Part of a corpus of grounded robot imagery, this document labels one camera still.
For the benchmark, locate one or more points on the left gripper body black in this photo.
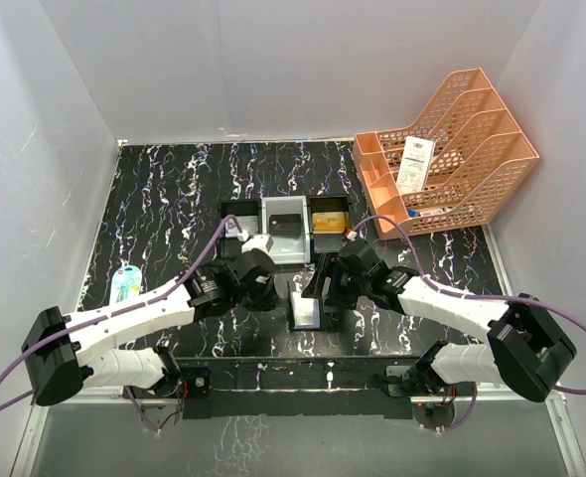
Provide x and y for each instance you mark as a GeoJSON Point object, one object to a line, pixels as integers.
{"type": "Point", "coordinates": [260, 299]}

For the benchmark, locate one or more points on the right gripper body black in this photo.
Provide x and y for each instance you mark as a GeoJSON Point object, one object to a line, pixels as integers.
{"type": "Point", "coordinates": [344, 288]}

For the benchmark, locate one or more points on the black card holder wallet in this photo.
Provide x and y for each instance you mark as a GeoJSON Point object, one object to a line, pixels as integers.
{"type": "Point", "coordinates": [310, 314]}

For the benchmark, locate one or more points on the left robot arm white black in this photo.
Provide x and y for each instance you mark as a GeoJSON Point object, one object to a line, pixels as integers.
{"type": "Point", "coordinates": [82, 350]}

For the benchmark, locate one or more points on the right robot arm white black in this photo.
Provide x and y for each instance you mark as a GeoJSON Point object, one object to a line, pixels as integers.
{"type": "Point", "coordinates": [518, 344]}

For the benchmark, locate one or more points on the silver credit card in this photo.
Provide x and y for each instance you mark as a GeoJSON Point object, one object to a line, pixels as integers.
{"type": "Point", "coordinates": [249, 224]}

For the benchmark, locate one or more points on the black credit card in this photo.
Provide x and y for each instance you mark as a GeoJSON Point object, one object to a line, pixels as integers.
{"type": "Point", "coordinates": [285, 225]}

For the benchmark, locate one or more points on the gold credit card in bin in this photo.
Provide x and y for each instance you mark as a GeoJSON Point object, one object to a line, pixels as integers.
{"type": "Point", "coordinates": [326, 223]}

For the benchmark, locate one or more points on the black left bin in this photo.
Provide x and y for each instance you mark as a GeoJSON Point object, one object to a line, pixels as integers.
{"type": "Point", "coordinates": [248, 214]}

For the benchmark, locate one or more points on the black bin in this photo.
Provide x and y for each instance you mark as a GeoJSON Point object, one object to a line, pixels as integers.
{"type": "Point", "coordinates": [248, 214]}
{"type": "Point", "coordinates": [326, 203]}

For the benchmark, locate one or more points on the black right bin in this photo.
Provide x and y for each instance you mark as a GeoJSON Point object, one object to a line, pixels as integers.
{"type": "Point", "coordinates": [326, 203]}

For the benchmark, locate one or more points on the white middle bin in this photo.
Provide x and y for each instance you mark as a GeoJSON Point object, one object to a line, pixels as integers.
{"type": "Point", "coordinates": [285, 250]}

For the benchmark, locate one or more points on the small label box in organizer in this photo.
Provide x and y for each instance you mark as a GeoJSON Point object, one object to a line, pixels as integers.
{"type": "Point", "coordinates": [434, 214]}

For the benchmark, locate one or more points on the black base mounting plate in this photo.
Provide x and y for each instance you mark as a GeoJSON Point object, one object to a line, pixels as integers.
{"type": "Point", "coordinates": [317, 386]}

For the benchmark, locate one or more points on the blue white packaged item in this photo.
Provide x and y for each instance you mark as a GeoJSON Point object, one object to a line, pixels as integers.
{"type": "Point", "coordinates": [125, 283]}

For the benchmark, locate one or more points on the white paper receipt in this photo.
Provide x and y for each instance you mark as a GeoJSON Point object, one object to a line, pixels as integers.
{"type": "Point", "coordinates": [414, 165]}

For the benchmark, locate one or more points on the orange plastic desk organizer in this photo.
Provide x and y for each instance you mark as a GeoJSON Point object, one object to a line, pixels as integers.
{"type": "Point", "coordinates": [481, 155]}

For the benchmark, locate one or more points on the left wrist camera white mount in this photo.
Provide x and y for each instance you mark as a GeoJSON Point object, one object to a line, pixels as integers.
{"type": "Point", "coordinates": [261, 242]}

